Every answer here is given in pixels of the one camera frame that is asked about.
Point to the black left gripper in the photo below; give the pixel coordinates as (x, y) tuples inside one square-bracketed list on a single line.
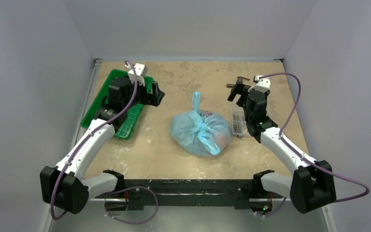
[(154, 99)]

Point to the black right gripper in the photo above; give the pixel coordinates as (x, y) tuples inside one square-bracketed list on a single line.
[(238, 90)]

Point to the light blue plastic bag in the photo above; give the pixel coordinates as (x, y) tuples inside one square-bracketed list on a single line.
[(201, 133)]

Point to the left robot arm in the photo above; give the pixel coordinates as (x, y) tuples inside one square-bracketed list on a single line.
[(64, 186)]

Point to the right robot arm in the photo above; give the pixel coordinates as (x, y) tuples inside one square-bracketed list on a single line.
[(311, 186)]

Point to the dark metal faucet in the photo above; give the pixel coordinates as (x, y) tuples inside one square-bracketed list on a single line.
[(236, 81)]

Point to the clear plastic screw box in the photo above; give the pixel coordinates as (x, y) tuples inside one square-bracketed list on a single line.
[(239, 127)]

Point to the green plastic tray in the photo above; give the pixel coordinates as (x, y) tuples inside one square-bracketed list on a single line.
[(134, 112)]

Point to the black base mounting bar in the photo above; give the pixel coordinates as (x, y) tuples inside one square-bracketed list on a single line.
[(235, 193)]

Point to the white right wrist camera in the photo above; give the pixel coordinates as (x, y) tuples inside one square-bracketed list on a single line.
[(263, 84)]

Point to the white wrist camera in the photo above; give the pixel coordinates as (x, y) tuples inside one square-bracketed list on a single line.
[(137, 72), (263, 84)]

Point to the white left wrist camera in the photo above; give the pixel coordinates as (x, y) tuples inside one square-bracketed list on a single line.
[(137, 72)]

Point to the aluminium frame rail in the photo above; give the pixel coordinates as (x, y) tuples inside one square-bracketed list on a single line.
[(92, 82)]

